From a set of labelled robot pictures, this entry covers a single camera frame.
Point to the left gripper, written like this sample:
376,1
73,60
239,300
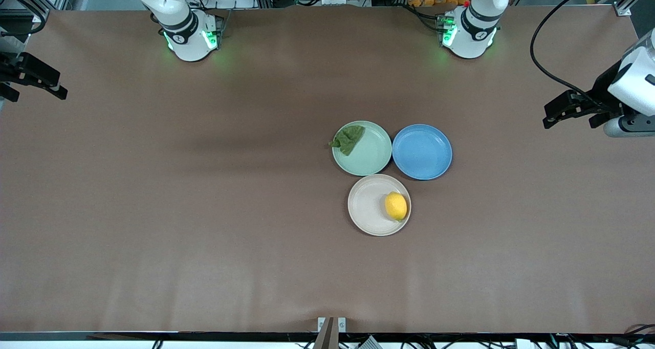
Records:
603,94

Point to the yellow lemon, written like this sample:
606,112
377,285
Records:
396,206

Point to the green lettuce leaf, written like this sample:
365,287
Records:
350,138

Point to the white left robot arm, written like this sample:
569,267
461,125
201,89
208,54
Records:
478,24

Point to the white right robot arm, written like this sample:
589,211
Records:
179,14

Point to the blue plate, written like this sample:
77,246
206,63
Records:
422,152

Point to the brown table cover sheet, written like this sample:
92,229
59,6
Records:
153,246

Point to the light green plate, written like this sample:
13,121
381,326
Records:
371,152

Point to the beige plate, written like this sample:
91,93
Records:
368,205

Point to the metal bracket with brown post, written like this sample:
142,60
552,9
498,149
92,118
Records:
331,331

